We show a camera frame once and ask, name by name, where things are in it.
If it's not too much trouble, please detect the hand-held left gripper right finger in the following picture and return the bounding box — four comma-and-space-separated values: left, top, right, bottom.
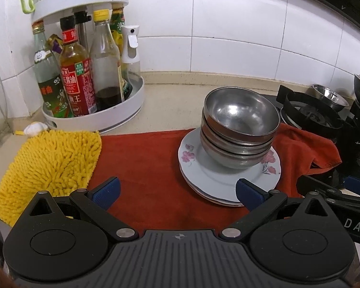
220, 178, 335, 241

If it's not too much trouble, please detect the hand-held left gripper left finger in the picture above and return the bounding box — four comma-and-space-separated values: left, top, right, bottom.
23, 176, 139, 241

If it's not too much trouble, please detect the small plate with pink flowers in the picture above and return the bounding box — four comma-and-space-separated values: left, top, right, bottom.
178, 128, 282, 197

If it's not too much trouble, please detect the large plate with pink flower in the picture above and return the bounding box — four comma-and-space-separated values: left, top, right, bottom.
180, 165, 246, 204

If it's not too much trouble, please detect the red cloth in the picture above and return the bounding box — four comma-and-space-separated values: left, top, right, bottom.
90, 123, 342, 231

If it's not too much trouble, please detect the yellow chenille mat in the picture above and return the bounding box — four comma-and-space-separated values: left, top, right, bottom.
0, 129, 102, 227

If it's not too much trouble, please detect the black burner grate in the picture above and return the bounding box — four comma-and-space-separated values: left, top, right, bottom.
276, 84, 348, 140

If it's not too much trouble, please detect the small shiny steel bowl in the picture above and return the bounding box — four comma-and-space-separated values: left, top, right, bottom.
311, 84, 350, 112

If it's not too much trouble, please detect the garlic bulb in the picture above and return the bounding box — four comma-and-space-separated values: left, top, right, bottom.
24, 121, 48, 135

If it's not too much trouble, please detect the red label soy sauce bottle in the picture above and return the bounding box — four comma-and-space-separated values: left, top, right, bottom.
59, 16, 97, 117

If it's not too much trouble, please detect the clear bottle with yellow cap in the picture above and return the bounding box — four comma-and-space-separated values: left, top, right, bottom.
89, 9, 125, 111

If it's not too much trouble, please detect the green glass bottle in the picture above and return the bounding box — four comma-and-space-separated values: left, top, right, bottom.
32, 20, 74, 118

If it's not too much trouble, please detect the white spray bottle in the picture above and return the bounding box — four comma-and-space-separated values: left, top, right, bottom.
120, 25, 142, 96

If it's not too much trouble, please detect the purple capped bottle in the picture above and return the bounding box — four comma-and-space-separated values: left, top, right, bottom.
46, 34, 63, 54

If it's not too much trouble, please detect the steel bottle with black cap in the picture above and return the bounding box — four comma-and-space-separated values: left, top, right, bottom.
73, 10, 90, 51

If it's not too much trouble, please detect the dark range hood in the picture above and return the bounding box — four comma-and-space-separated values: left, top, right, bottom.
273, 0, 360, 45

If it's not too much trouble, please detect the white two-tier round rack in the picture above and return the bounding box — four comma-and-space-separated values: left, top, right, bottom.
30, 0, 145, 134

